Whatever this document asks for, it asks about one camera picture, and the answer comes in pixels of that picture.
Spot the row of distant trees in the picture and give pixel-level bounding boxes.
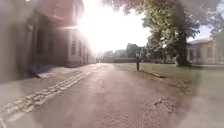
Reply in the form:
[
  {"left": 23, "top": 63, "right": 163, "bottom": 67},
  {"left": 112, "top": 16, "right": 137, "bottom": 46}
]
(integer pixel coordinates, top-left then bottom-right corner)
[{"left": 101, "top": 42, "right": 151, "bottom": 64}]

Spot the low white building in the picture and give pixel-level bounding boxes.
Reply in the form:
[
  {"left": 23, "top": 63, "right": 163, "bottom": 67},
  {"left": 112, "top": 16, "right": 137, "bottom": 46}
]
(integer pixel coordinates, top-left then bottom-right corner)
[{"left": 186, "top": 37, "right": 224, "bottom": 66}]

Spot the grass lawn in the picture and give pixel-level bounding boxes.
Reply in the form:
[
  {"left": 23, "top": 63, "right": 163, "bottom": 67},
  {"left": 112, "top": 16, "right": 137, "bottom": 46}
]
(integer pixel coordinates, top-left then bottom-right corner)
[{"left": 114, "top": 62, "right": 224, "bottom": 98}]

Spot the pale cobblestone strip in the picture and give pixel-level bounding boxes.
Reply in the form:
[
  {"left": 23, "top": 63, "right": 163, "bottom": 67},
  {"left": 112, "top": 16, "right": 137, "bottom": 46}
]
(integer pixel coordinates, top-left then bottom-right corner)
[{"left": 0, "top": 69, "right": 95, "bottom": 126}]

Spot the tan brick building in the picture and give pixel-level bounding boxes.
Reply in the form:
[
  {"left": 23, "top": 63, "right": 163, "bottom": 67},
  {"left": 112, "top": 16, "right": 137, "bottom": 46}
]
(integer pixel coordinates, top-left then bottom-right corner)
[{"left": 0, "top": 0, "right": 98, "bottom": 84}]

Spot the large leafy tree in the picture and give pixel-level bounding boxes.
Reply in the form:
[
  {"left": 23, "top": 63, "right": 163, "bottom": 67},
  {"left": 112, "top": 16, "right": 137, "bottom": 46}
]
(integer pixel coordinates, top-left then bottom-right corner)
[{"left": 101, "top": 0, "right": 221, "bottom": 68}]

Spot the grey pavement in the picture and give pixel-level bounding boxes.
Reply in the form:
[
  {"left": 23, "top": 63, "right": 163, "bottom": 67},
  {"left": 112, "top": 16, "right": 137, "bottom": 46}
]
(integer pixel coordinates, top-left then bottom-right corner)
[{"left": 0, "top": 65, "right": 85, "bottom": 105}]

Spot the brown paved path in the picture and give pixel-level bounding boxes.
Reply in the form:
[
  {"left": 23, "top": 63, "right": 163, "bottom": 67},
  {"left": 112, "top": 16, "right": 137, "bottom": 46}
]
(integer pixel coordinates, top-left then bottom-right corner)
[{"left": 6, "top": 62, "right": 224, "bottom": 128}]

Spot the dark post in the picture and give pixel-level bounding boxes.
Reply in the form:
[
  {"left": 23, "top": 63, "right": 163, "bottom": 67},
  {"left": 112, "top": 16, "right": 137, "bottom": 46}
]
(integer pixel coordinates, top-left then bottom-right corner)
[{"left": 135, "top": 54, "right": 141, "bottom": 72}]

